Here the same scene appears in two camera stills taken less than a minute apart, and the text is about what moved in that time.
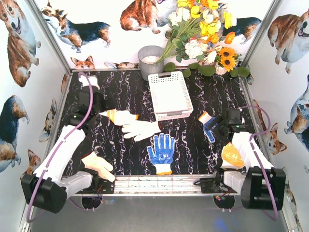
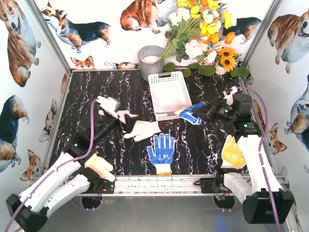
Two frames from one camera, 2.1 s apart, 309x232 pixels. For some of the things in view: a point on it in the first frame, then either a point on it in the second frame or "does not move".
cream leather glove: [99, 165] does not move
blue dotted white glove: [164, 151] does not move
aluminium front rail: [161, 185] does not move
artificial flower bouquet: [200, 35] does not move
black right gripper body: [219, 124] → [212, 110]
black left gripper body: [102, 106] → [123, 121]
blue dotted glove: [203, 118] → [189, 114]
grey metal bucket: [148, 56] does not move
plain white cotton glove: [140, 129] does not move
